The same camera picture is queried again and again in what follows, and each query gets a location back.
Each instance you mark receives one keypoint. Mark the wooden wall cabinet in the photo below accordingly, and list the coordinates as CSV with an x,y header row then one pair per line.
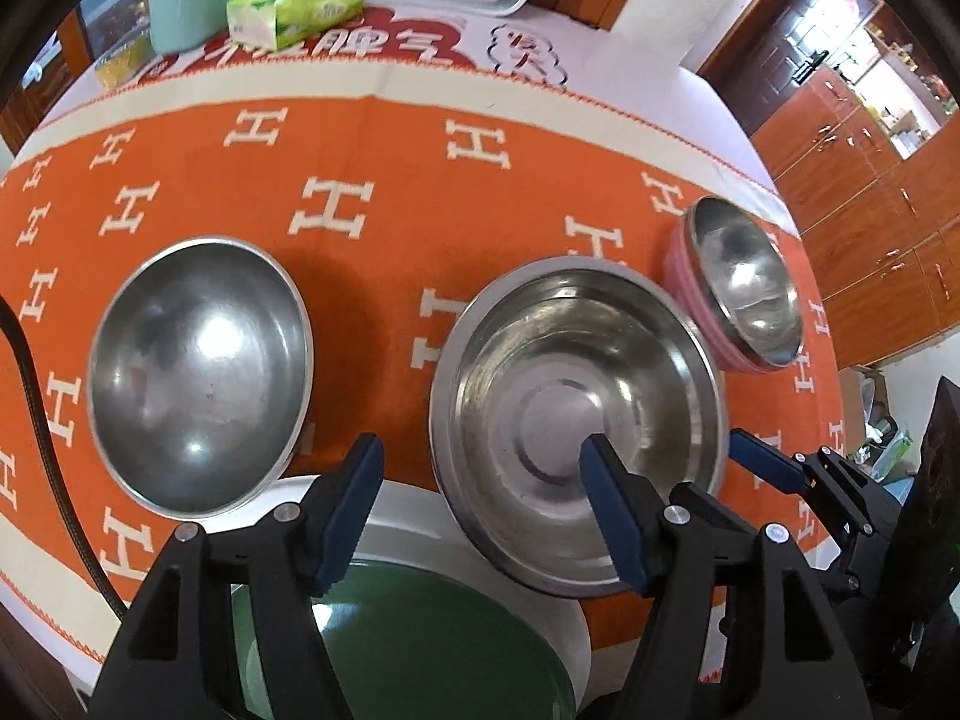
x,y
862,240

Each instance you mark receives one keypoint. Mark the orange patterned blanket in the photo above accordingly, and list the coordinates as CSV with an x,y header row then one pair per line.
x,y
360,161

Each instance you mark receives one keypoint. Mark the mint green jar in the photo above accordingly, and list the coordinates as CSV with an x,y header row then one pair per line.
x,y
187,7

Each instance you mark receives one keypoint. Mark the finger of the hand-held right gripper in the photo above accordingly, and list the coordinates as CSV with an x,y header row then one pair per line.
x,y
765,461

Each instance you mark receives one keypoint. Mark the cardboard box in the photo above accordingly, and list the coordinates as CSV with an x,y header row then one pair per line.
x,y
855,405

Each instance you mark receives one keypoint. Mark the wooden glass display cabinet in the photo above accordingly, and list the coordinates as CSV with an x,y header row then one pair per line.
x,y
45,90

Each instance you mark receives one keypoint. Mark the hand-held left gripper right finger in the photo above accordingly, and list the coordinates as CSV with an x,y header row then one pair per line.
x,y
611,510

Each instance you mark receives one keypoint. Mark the large white plate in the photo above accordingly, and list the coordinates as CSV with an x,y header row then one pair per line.
x,y
397,525

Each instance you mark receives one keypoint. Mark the green packet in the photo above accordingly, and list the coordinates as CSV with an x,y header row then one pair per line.
x,y
892,457

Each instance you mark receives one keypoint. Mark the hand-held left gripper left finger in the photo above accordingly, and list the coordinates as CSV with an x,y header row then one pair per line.
x,y
349,510

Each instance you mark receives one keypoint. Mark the green plate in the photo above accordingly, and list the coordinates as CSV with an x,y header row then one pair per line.
x,y
435,645

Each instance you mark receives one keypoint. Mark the yellow glass container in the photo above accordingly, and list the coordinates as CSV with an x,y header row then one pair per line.
x,y
120,67

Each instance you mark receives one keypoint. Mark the green tissue pack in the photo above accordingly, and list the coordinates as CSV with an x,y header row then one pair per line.
x,y
300,7

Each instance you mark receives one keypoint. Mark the round steel bowl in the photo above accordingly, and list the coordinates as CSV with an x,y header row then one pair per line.
x,y
195,360

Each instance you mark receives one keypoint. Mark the pink steel bowl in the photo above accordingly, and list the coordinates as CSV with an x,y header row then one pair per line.
x,y
742,285

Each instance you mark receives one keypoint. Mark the printed pink tablecloth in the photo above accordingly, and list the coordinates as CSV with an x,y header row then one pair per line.
x,y
615,67

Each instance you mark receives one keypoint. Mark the dark wooden door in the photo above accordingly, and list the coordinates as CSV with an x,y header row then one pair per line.
x,y
795,45

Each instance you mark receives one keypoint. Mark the flat-base steel bowl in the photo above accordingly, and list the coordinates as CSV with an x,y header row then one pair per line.
x,y
525,390

